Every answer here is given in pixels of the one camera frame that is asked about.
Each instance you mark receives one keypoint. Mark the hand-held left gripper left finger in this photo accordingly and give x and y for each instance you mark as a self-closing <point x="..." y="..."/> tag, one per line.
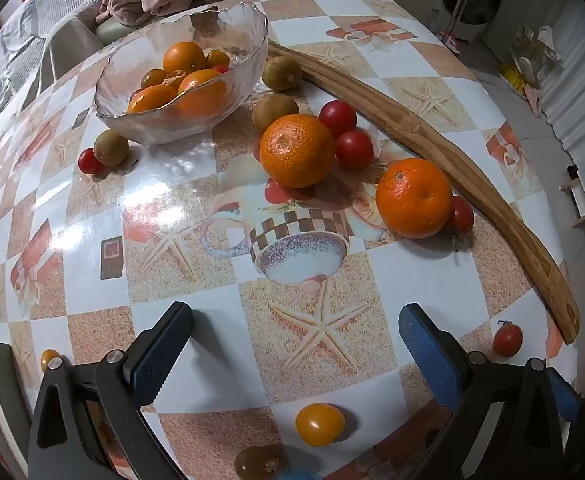
<point x="160" y="355"/>

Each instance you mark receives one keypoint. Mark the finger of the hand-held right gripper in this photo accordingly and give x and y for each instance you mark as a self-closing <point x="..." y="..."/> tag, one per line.
<point x="564" y="392"/>

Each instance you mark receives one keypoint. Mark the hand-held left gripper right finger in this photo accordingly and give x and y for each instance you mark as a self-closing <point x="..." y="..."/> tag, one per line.
<point x="430" y="355"/>

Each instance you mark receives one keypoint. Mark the red cherry tomato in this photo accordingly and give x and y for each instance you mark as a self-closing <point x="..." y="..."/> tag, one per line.
<point x="463" y="215"/>
<point x="89" y="162"/>
<point x="339" y="117"/>
<point x="220" y="68"/>
<point x="355" y="150"/>
<point x="507" y="340"/>

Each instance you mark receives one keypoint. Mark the small brown round fruit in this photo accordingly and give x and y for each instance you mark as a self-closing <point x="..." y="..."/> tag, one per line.
<point x="260" y="462"/>
<point x="153" y="78"/>
<point x="282" y="73"/>
<point x="274" y="112"/>
<point x="111" y="147"/>

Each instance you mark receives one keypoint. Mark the grey tray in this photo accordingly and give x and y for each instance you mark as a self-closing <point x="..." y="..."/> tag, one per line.
<point x="2" y="395"/>

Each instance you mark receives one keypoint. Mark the checkered plastic tablecloth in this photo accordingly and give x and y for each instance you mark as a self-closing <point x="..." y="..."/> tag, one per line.
<point x="172" y="200"/>

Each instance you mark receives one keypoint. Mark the large orange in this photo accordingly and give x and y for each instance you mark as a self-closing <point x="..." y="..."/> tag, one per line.
<point x="414" y="198"/>
<point x="297" y="151"/>

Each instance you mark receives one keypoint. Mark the long wooden strip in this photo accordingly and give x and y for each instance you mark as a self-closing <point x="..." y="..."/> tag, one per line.
<point x="422" y="135"/>

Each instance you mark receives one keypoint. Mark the small orange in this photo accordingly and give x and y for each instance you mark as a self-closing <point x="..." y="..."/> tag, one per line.
<point x="175" y="78"/>

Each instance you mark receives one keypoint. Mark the clear glass bowl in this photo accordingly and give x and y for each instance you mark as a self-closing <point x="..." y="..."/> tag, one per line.
<point x="122" y="80"/>

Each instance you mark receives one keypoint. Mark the yellow bag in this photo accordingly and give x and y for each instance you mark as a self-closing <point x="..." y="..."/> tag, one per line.
<point x="514" y="77"/>

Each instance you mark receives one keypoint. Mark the pile of white bags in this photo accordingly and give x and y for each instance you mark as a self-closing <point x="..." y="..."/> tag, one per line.
<point x="534" y="55"/>

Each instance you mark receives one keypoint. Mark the olive sofa cushion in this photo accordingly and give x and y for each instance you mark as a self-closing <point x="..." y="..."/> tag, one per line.
<point x="102" y="30"/>

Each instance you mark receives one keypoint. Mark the white grey bedding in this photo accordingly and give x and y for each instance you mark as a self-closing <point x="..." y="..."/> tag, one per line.
<point x="27" y="35"/>

